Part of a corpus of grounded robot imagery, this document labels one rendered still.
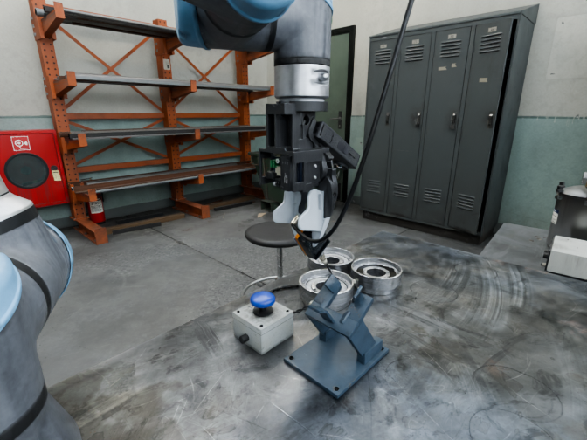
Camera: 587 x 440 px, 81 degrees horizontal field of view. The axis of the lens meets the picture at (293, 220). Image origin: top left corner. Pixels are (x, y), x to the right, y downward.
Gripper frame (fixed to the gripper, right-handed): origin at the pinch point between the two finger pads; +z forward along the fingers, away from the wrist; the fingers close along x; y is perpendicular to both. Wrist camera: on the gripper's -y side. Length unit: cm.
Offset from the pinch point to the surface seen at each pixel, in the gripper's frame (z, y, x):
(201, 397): 16.6, 21.6, 1.0
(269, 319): 12.1, 8.3, -0.6
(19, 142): 7, -10, -354
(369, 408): 16.6, 7.6, 17.4
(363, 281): 13.7, -15.4, 0.9
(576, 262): 23, -83, 29
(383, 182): 52, -280, -148
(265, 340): 14.4, 10.0, 0.4
